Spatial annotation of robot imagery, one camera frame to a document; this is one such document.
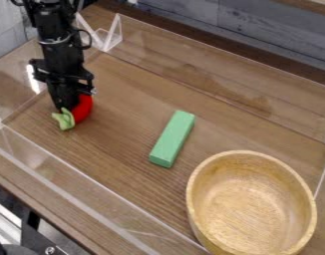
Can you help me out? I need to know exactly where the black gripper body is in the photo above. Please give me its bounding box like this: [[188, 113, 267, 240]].
[[29, 59, 96, 96]]

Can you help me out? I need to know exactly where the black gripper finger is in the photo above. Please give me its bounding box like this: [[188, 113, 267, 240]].
[[48, 84, 71, 110], [68, 84, 89, 110]]

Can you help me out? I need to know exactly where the red plush strawberry toy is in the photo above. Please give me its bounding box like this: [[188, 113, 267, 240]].
[[52, 94, 93, 130]]

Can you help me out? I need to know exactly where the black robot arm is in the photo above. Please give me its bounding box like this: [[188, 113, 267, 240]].
[[17, 0, 95, 110]]

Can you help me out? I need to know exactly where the green rectangular block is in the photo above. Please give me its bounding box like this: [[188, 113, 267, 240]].
[[150, 111, 195, 168]]

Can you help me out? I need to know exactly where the black device at corner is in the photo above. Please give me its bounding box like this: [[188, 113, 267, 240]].
[[0, 222, 71, 255]]

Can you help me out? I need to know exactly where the wooden bowl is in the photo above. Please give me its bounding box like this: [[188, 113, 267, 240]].
[[184, 150, 317, 255]]

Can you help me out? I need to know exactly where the black cable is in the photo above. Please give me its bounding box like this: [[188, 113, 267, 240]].
[[76, 29, 93, 51]]

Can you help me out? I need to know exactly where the clear acrylic corner bracket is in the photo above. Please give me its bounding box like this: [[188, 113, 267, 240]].
[[76, 13, 123, 52]]

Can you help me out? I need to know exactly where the clear acrylic enclosure wall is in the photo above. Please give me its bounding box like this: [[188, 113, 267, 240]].
[[0, 12, 325, 255]]

